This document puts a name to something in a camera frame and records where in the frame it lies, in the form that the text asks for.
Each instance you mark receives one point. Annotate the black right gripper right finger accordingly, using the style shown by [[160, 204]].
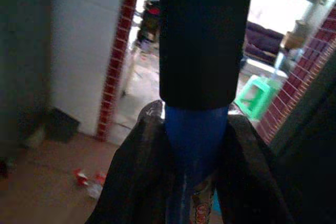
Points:
[[249, 176]]

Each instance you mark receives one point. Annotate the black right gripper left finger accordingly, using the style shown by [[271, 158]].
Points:
[[136, 171]]

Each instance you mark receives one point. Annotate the blue broom with black grip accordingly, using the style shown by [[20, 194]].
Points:
[[204, 51]]

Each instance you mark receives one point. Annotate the black floor bin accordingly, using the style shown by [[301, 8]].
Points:
[[63, 125]]

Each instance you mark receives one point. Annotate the small red wrapper scrap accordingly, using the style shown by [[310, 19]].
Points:
[[100, 177]]

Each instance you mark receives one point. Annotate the clear plastic wrapper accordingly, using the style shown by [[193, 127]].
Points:
[[95, 190]]

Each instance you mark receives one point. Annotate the red snack wrapper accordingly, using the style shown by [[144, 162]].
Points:
[[81, 177]]

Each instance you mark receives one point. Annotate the dark wooden door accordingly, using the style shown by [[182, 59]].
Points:
[[315, 134]]

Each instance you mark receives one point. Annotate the green plastic stool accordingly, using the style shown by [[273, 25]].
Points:
[[258, 95]]

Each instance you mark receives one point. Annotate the purple sofa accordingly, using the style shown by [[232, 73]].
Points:
[[262, 40]]

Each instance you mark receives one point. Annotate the brown cardboard box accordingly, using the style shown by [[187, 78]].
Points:
[[292, 40]]

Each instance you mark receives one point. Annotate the dark clutter pile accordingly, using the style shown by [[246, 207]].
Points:
[[150, 16]]

